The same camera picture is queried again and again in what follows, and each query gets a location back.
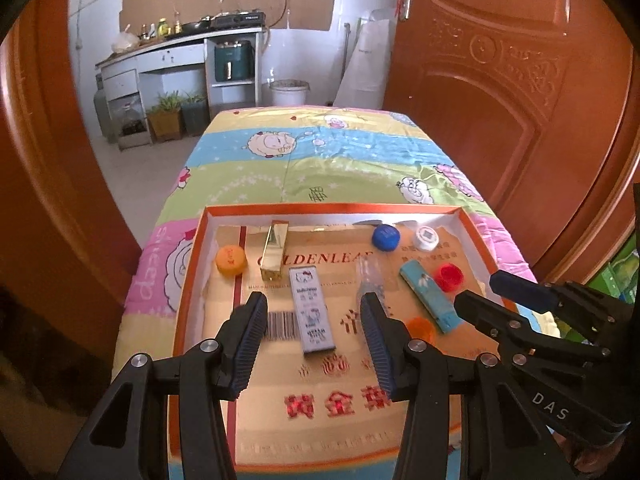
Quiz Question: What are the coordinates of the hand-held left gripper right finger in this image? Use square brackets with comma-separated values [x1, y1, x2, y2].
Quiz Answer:
[361, 291, 576, 480]

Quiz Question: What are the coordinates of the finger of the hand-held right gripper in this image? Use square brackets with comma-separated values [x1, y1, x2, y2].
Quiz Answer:
[454, 290, 612, 368]
[490, 271, 626, 341]

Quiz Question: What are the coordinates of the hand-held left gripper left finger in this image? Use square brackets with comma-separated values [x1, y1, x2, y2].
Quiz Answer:
[55, 291, 269, 480]

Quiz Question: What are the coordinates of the red translucent bottle cap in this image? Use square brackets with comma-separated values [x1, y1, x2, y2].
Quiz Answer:
[432, 263, 465, 292]

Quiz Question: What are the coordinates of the orange translucent bottle cap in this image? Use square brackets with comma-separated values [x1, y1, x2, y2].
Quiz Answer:
[404, 316, 437, 345]

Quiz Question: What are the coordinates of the teal floral lighter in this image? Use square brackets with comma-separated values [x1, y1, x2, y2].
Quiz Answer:
[398, 261, 462, 335]

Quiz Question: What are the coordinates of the shallow cardboard box lid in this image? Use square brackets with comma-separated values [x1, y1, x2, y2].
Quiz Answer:
[167, 203, 556, 476]

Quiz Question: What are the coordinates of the clear glitter lighter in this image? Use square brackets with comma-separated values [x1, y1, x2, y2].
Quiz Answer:
[356, 260, 388, 311]

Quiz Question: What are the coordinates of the white Hello Kitty box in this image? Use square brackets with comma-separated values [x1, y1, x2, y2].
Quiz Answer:
[288, 266, 337, 356]

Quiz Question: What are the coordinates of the white bottle cap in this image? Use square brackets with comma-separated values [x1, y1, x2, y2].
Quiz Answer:
[411, 225, 441, 252]

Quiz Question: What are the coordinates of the orange opaque bottle cap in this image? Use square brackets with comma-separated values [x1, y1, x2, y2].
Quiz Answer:
[215, 244, 248, 276]

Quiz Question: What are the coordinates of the gold rectangular lighter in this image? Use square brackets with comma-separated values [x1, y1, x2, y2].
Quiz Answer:
[259, 219, 290, 282]

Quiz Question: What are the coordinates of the blue bottle cap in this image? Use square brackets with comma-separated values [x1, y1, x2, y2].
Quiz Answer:
[371, 223, 402, 252]

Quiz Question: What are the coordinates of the carved wooden door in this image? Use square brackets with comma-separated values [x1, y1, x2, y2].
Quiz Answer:
[382, 0, 636, 271]

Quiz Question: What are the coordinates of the printed cartoon blanket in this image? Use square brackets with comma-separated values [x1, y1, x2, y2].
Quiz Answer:
[112, 105, 556, 480]

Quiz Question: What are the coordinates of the potted plant dark planter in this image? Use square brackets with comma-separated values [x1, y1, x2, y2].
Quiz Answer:
[180, 91, 208, 136]

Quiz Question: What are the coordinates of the potted plant brown planter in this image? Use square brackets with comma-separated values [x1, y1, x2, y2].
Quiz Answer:
[145, 91, 183, 142]

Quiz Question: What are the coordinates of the white plastic bucket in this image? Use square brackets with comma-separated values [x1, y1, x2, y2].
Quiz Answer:
[269, 79, 310, 107]

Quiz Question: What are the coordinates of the white leaning plastic sheet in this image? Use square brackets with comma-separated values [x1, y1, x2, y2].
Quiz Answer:
[332, 7, 393, 110]

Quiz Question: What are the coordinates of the grey gas cylinder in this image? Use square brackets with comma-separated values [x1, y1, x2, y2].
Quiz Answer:
[93, 74, 118, 142]

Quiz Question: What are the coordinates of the green air fryer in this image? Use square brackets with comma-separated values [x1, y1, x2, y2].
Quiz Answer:
[214, 40, 252, 83]

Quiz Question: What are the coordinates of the white kitchen counter cabinet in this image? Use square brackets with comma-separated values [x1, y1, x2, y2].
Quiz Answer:
[95, 27, 268, 111]

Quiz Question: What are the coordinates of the black gas stove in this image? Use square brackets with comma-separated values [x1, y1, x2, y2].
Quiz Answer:
[210, 10, 266, 30]

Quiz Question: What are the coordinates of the white plastic bag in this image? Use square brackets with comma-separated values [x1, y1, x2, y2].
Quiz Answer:
[110, 31, 141, 54]

